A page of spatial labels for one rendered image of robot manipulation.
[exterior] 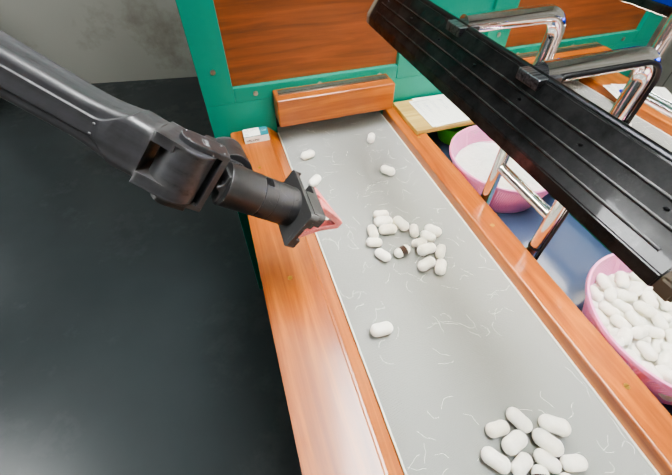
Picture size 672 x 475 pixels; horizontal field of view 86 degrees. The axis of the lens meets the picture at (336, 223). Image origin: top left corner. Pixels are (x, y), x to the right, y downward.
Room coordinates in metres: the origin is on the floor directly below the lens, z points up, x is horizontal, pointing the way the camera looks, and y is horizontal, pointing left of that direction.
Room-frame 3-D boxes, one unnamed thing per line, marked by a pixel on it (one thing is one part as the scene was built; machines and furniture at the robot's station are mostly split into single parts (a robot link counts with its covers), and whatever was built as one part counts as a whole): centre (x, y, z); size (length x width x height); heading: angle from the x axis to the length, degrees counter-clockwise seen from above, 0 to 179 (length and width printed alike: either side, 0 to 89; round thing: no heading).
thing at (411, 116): (0.90, -0.34, 0.77); 0.33 x 0.15 x 0.01; 108
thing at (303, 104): (0.85, 0.00, 0.83); 0.30 x 0.06 x 0.07; 108
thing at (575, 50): (1.05, -0.64, 0.83); 0.30 x 0.06 x 0.07; 108
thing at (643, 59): (0.46, -0.27, 0.90); 0.20 x 0.19 x 0.45; 18
